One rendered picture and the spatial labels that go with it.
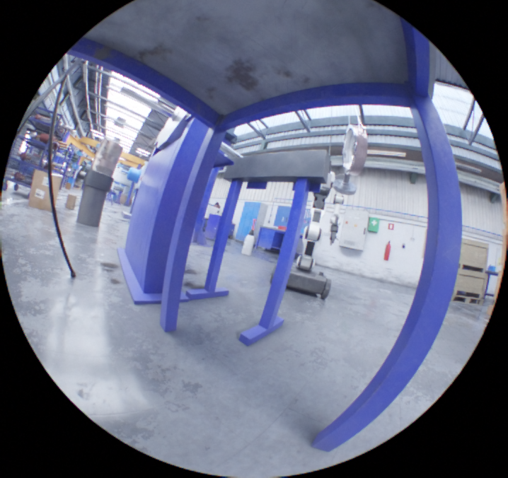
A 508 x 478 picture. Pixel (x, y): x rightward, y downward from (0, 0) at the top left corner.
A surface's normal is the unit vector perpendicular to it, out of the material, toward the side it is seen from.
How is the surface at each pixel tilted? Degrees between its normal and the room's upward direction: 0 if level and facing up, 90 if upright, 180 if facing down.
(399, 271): 90
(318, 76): 180
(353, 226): 90
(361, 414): 90
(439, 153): 90
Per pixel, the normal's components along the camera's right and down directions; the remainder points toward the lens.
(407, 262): -0.61, -0.22
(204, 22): -0.25, 0.97
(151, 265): 0.77, 0.15
